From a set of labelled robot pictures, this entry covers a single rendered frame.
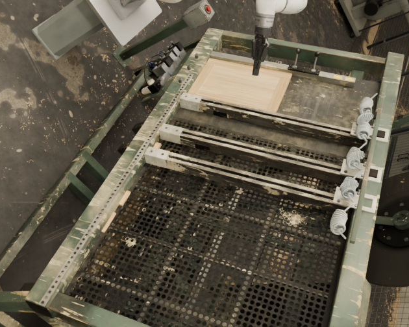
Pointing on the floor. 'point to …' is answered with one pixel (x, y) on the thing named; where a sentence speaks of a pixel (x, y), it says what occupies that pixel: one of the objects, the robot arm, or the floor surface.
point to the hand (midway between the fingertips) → (256, 68)
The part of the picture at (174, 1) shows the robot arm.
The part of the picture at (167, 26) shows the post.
